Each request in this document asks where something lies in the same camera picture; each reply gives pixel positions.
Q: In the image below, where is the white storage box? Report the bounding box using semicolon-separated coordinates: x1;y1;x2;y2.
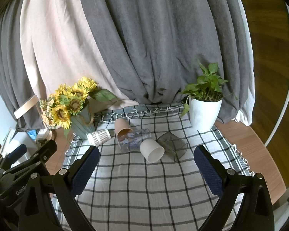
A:
0;130;38;165

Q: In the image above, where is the sunflower bouquet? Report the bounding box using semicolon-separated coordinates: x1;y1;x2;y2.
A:
39;76;118;138

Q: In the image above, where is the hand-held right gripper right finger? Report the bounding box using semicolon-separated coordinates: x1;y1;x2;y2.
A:
194;146;275;231

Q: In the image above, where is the brown paper cup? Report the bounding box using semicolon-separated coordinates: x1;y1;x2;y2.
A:
114;118;135;138

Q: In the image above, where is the grey curtain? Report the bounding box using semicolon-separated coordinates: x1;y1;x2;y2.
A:
0;0;254;128

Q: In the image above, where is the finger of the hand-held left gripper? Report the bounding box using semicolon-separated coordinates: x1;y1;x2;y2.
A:
5;140;58;175
0;144;28;171

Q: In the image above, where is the green pothos plant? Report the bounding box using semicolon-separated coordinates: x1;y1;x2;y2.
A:
179;59;239;119

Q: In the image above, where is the beige curtain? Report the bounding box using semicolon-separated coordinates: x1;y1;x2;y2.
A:
19;0;140;116

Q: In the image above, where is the checked fringed tablecloth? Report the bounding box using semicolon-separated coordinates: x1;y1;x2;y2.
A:
50;103;256;231

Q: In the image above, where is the white ribbed plant pot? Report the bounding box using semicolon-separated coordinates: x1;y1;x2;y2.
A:
188;95;223;131

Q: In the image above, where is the white sheer curtain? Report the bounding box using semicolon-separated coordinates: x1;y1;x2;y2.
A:
231;0;256;126

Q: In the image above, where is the green ribbed vase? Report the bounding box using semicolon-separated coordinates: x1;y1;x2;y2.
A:
70;100;98;140

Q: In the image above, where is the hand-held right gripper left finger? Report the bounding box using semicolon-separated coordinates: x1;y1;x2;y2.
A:
18;146;100;231

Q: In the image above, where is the grey transparent square cup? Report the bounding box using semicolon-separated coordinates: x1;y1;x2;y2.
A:
157;131;188;161

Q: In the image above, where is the white patterned paper cup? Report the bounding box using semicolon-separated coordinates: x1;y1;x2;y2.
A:
86;128;111;147

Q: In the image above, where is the clear plastic cup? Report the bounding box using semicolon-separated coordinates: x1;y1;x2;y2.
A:
117;128;152;153

